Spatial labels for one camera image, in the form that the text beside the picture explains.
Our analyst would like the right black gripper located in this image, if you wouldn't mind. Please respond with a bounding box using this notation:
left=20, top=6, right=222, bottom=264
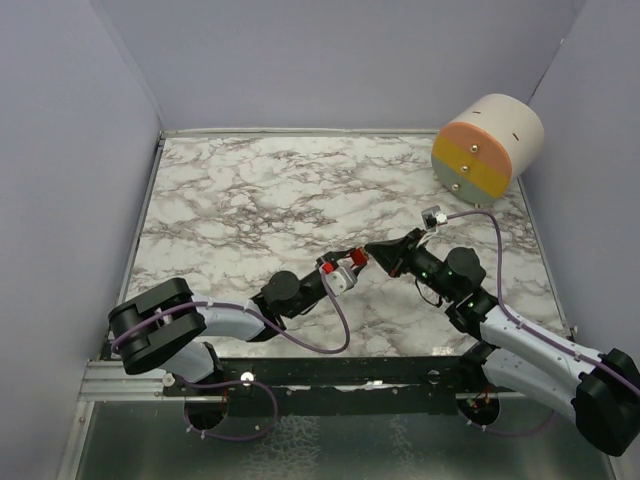
left=364, top=228, right=456, bottom=302

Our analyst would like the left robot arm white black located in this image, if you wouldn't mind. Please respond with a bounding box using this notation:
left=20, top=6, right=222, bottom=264
left=108, top=248, right=368, bottom=395

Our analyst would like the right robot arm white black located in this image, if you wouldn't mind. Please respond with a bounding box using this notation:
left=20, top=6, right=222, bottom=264
left=365, top=229, right=639, bottom=457

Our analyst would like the cylindrical drawer box pastel front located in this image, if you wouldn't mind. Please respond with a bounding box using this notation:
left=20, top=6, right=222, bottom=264
left=431, top=93, right=545, bottom=206

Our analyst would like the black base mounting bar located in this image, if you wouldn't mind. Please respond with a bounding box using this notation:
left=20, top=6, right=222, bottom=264
left=164, top=342, right=494, bottom=417

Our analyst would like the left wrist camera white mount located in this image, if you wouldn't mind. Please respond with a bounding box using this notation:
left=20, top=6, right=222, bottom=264
left=318, top=257, right=357, bottom=297

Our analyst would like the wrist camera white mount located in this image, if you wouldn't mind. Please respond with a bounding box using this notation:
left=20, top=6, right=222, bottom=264
left=318, top=257, right=357, bottom=297
left=418, top=205, right=448, bottom=246

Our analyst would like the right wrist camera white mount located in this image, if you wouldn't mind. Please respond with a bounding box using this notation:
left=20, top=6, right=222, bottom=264
left=418, top=205, right=448, bottom=246

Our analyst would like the aluminium extrusion rail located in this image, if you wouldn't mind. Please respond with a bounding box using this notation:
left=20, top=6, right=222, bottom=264
left=78, top=361, right=164, bottom=402

